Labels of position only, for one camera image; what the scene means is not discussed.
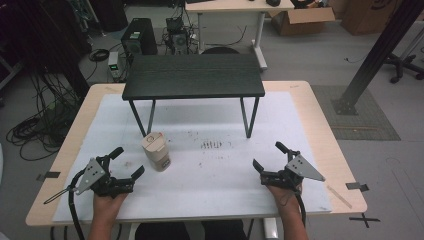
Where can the black aluminium post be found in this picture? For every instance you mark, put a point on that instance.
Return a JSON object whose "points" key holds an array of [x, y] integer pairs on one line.
{"points": [[383, 46]]}

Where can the black computer tower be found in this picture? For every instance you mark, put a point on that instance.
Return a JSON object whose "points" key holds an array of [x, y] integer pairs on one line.
{"points": [[138, 38]]}

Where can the grey bench power supply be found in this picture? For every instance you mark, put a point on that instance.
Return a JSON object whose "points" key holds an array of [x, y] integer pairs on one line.
{"points": [[114, 65]]}

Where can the black office chair base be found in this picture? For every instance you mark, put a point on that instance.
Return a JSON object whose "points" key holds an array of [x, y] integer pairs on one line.
{"points": [[403, 65]]}

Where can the small open computer case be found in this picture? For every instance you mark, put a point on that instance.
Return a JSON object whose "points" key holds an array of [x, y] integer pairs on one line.
{"points": [[177, 36]]}

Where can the thin wooden stick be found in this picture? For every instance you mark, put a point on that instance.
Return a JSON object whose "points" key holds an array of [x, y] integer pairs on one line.
{"points": [[339, 197]]}

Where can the beige lidded cup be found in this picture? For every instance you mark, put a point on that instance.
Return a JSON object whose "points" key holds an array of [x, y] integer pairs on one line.
{"points": [[156, 153]]}

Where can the dark curtain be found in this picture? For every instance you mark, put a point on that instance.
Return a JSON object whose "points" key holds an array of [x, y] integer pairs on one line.
{"points": [[40, 33]]}

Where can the large closed cardboard box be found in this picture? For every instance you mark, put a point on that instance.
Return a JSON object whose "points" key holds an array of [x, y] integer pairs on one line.
{"points": [[366, 16]]}

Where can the person's left hand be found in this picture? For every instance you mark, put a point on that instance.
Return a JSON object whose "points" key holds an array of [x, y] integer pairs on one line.
{"points": [[106, 208]]}

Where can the white table leg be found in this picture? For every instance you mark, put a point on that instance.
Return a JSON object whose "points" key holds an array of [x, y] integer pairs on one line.
{"points": [[270, 229]]}

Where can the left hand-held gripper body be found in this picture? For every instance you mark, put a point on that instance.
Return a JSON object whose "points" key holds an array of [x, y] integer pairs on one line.
{"points": [[96, 178]]}

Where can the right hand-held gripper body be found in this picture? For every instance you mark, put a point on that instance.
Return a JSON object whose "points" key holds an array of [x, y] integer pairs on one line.
{"points": [[293, 171]]}

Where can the thin black rod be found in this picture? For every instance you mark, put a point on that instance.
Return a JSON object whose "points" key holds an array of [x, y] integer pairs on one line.
{"points": [[56, 196]]}

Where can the black shelf with metal legs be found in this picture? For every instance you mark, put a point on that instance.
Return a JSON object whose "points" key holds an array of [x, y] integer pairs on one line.
{"points": [[193, 75]]}

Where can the open cardboard box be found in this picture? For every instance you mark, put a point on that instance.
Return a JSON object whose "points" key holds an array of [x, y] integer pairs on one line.
{"points": [[300, 21]]}

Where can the black computer mouse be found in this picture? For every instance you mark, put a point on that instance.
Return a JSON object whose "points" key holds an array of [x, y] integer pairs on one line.
{"points": [[273, 2]]}

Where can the black tape strip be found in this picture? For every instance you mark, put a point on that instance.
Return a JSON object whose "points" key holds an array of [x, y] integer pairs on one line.
{"points": [[49, 175], [357, 186]]}

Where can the white table mat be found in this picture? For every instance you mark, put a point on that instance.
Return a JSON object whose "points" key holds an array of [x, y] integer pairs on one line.
{"points": [[206, 186]]}

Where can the black round stool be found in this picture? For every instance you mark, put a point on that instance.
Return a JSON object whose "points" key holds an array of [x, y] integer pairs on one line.
{"points": [[220, 50]]}

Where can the light wooden table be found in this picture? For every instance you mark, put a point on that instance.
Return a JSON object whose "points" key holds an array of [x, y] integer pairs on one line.
{"points": [[336, 146]]}

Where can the white background desk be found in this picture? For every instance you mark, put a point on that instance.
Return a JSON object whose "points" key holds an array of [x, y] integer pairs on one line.
{"points": [[233, 6]]}

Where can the dark grey floor mat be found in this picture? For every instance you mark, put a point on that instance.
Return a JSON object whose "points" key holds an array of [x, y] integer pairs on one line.
{"points": [[363, 123]]}

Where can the person's right hand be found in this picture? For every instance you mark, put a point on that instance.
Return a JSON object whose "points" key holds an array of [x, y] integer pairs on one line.
{"points": [[288, 201]]}

